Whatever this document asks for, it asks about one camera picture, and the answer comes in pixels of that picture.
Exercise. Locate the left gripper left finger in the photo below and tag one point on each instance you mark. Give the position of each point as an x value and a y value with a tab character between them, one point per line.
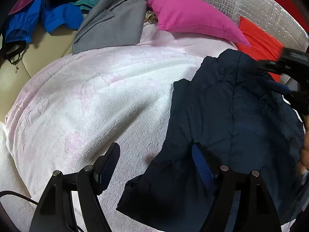
55	210

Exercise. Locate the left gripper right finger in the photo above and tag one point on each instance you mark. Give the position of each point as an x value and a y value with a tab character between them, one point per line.
241	202

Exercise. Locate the navy blue jacket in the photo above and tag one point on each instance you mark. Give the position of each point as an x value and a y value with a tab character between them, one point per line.
239	122

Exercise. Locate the person's right hand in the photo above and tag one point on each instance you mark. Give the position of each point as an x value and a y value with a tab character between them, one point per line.
304	163

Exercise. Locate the orange red cushion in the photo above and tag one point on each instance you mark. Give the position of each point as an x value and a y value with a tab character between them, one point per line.
263	46

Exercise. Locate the silver foil insulation panel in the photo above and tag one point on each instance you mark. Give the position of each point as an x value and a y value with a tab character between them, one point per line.
268	15

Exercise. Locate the pink white bed blanket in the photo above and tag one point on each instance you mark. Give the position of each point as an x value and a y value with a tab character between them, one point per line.
71	111

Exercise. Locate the magenta pink pillow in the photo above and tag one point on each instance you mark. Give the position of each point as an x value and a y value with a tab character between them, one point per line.
196	17

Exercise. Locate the beige leather sofa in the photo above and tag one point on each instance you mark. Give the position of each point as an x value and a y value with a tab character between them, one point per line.
44	49

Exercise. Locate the grey folded garment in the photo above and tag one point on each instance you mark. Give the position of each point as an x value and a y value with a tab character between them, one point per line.
111	23

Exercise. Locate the bright blue garment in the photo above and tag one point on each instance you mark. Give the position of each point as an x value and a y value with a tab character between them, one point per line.
21	25

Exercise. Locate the teal garment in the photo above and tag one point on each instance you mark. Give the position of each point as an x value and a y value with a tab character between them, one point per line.
85	5

